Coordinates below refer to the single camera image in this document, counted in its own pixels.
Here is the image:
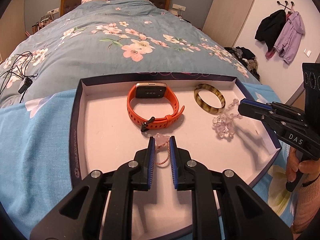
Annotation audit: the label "pink stone pendant cord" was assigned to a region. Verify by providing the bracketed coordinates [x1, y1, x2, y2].
[154, 133, 173, 167]

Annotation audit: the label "clear crystal bead bracelet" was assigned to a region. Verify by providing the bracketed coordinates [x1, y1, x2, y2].
[211, 98, 243, 142]

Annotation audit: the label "tortoiseshell bangle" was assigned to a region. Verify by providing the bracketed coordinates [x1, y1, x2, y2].
[194, 83, 226, 115]

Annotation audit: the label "orange smartwatch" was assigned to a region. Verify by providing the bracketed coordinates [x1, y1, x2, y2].
[126, 82, 185, 133]

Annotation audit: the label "pink sleeved right forearm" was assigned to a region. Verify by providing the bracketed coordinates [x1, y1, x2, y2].
[291, 178, 319, 238]

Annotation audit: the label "person's right hand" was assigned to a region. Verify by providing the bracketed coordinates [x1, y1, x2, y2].
[286, 146, 319, 184]

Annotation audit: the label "dark blue tray box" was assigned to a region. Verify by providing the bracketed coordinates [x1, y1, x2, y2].
[69, 73, 281, 239]

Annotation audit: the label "pile of dark clothes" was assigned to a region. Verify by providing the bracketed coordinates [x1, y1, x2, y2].
[224, 47, 260, 81]

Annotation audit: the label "purple hanging jacket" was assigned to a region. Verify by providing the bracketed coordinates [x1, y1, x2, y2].
[265, 11, 305, 64]

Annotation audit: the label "black hanging jacket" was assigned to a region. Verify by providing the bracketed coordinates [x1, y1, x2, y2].
[255, 9, 286, 51]

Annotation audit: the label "blue floral bed duvet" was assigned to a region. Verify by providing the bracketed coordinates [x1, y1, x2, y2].
[1, 0, 257, 108]

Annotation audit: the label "beige wardrobe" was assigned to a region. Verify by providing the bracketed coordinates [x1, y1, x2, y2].
[202, 0, 255, 47]

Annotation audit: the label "white socket by headboard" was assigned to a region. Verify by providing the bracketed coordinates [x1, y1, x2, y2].
[172, 4, 186, 11]

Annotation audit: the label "cluttered left nightstand items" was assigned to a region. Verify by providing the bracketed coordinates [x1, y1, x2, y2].
[25, 8, 60, 37]

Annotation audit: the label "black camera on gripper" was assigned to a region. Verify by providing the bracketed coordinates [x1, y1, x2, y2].
[302, 63, 319, 120]

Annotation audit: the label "white wall switch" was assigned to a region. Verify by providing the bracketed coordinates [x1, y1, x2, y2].
[304, 49, 311, 57]

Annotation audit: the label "black wall coat hook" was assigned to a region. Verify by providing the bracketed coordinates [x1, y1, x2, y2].
[277, 0, 295, 10]

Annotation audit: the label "black cable bundle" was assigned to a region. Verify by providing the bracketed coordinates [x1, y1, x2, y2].
[0, 50, 39, 104]

